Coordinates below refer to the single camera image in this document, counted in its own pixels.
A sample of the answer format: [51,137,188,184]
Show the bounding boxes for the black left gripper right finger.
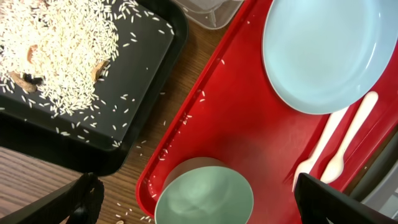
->
[294,173,397,224]

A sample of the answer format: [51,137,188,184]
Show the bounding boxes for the green bowl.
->
[154,157,254,224]

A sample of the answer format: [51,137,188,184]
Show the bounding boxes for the clear plastic waste bin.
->
[174,0,244,30]

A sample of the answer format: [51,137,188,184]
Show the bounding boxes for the light blue plate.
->
[262,0,397,114]

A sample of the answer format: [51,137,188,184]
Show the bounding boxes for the black food waste tray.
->
[1,1,188,176]

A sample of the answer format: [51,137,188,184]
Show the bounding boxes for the rice and food leftovers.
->
[1,0,119,115]

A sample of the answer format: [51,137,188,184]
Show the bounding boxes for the red serving tray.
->
[136,0,397,223]

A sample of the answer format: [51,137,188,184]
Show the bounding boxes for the white plastic fork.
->
[292,107,348,192]

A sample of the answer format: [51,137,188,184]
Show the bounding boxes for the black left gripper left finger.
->
[1,173,104,224]

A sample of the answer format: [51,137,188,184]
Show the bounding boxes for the white plastic spoon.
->
[320,91,379,184]

